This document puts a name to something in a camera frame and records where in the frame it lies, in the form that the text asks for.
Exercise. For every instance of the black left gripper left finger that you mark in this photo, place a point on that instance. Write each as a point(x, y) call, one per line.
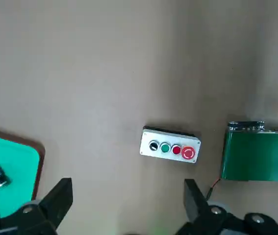
point(50, 208)

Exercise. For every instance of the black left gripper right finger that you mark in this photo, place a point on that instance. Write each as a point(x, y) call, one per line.
point(197, 208)

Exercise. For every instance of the grey push-button control box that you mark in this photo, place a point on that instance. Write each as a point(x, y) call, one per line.
point(165, 157)

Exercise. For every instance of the green belt conveyor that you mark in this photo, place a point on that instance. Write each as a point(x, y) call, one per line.
point(259, 156)

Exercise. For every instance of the green plastic tray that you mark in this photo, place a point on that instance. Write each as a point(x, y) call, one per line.
point(13, 159)

